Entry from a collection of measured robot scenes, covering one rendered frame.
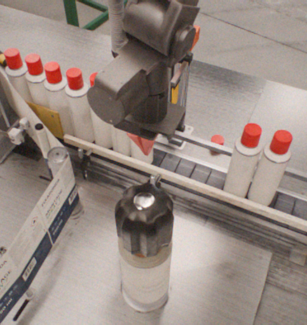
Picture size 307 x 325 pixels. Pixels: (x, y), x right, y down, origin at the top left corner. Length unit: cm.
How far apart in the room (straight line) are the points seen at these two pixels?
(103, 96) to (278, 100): 79
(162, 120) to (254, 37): 238
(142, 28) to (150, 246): 28
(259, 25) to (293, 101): 188
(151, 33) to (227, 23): 256
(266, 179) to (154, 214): 35
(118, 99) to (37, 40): 96
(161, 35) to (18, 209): 55
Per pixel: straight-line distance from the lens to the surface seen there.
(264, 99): 121
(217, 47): 281
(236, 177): 84
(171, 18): 49
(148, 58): 52
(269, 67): 272
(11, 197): 94
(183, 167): 94
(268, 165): 79
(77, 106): 90
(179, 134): 90
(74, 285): 81
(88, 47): 137
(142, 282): 66
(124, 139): 90
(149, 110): 59
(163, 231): 55
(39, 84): 94
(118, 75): 50
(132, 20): 51
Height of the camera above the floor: 162
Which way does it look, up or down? 51 degrees down
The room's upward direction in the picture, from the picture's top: straight up
